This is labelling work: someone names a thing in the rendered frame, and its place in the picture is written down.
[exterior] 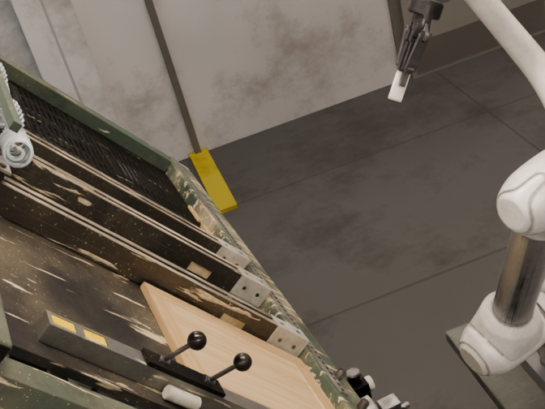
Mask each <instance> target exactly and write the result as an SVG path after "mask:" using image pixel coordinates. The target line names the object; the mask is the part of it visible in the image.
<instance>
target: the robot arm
mask: <svg viewBox="0 0 545 409"><path fill-rule="evenodd" d="M464 1H465V2H466V3H467V4H468V6H469V7H470V8H471V9H472V11H473V12H474V13H475V14H476V15H477V16H478V17H479V19H480V20H481V21H482V22H483V24H484V25H485V26H486V27H487V29H488V30H489V31H490V33H491V34H492V35H493V37H494V38H495V39H496V40H497V41H498V42H499V43H500V45H501V46H502V47H503V48H504V50H505V51H506V52H507V54H508V55H509V56H510V57H511V59H512V60H513V61H514V62H515V63H516V64H517V66H518V67H519V68H520V69H521V71H522V72H523V74H524V75H525V76H526V78H527V79H528V80H529V81H530V83H531V85H532V86H533V88H534V90H535V92H536V93H537V94H538V96H539V99H540V101H541V102H542V104H543V106H544V108H545V52H544V51H543V49H542V48H541V47H540V46H539V45H538V43H537V42H536V41H535V40H534V38H533V37H532V36H531V35H530V34H529V33H528V32H527V31H526V30H525V29H524V28H523V26H522V25H521V24H520V23H519V22H518V21H517V19H516V18H515V17H514V16H513V14H512V13H511V12H510V11H509V10H508V9H507V7H506V6H505V5H504V4H503V3H502V2H501V0H464ZM442 2H446V3H448V2H449V0H410V4H409V7H408V11H409V12H412V13H414V15H413V17H412V19H411V21H410V22H409V25H405V27H404V32H403V37H402V40H401V46H400V49H399V53H398V56H397V62H396V66H397V73H396V75H395V78H394V81H393V85H392V87H391V89H390V92H389V95H388V99H390V100H394V101H399V102H401V100H402V98H403V96H404V93H405V90H406V86H407V84H408V81H409V78H410V74H412V72H413V73H415V72H416V69H417V67H418V65H419V62H420V60H421V58H422V56H423V53H424V51H425V49H426V47H427V44H428V42H429V41H430V39H431V38H432V33H429V32H430V27H431V20H432V19H434V20H439V19H440V16H441V13H442V11H443V9H444V7H443V5H442ZM496 208H497V212H498V214H499V216H500V219H501V220H502V222H503V223H504V224H505V225H506V226H507V227H508V228H509V229H510V230H511V235H510V238H509V244H508V246H507V250H506V253H505V257H504V263H503V265H502V269H501V272H500V278H499V281H498V285H497V288H496V291H494V292H492V293H491V294H489V295H488V296H487V297H486V298H485V299H484V301H483V302H482V304H481V305H480V307H479V309H478V311H477V312H476V313H475V315H474V317H473V318H472V320H471V321H470V323H469V324H468V325H467V326H466V327H465V328H464V330H463V333H462V335H461V339H460V343H459V344H460V353H461V356H462V358H463V360H464V361H465V362H466V363H467V364H468V366H469V367H470V368H471V369H472V370H474V371H475V372H476V373H478V374H480V375H485V376H488V377H489V376H496V375H500V374H503V373H506V372H509V371H510V370H512V369H514V368H515V367H516V366H518V365H519V364H521V363H522V362H523V361H525V360H526V359H528V358H529V357H530V356H531V355H533V354H534V353H535V352H536V351H537V352H538V353H539V358H540V363H541V365H542V366H545V150H543V151H542V152H541V153H538V154H537V155H536V156H534V157H532V158H531V159H530V160H529V161H527V162H526V163H525V164H523V165H522V166H521V167H519V168H518V169H517V170H516V171H514V172H513V173H512V174H511V175H510V176H509V177H508V179H507V180H506V181H505V183H504V184H503V186H502V188H501V189H500V192H499V194H498V196H497V198H496Z"/></svg>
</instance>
